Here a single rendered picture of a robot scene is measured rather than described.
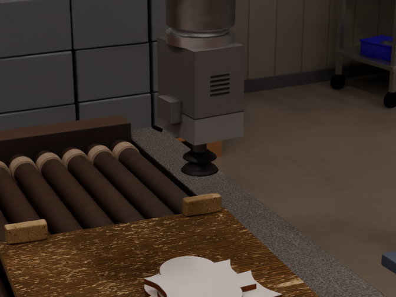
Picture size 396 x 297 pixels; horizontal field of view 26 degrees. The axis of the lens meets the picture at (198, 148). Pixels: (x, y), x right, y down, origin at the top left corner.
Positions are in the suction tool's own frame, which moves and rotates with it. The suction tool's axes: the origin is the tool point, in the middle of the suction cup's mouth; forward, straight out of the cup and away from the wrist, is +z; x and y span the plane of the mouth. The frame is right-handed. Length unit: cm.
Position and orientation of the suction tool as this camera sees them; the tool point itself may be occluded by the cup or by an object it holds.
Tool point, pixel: (199, 170)
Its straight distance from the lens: 98.7
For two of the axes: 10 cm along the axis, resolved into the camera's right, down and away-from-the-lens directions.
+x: 8.6, -1.7, 4.8
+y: 5.1, 2.9, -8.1
